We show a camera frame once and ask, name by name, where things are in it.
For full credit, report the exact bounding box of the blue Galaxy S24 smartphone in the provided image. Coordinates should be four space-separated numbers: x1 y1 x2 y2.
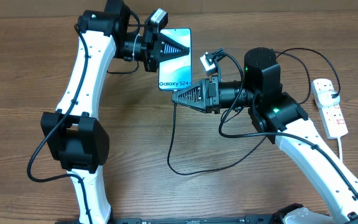
158 27 192 91

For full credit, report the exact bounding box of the black USB charging cable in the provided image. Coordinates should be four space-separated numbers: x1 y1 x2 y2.
167 47 341 176

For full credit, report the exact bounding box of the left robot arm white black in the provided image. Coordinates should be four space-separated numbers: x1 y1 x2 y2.
41 1 192 223

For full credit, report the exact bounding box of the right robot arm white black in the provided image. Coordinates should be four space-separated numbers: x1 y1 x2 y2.
172 47 358 223

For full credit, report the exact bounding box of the white USB charger plug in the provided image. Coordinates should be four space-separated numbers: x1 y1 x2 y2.
315 91 341 108

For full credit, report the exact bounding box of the white power strip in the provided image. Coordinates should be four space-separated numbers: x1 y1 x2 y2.
311 78 348 139

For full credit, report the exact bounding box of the white power strip cord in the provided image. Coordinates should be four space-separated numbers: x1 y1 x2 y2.
336 137 345 164

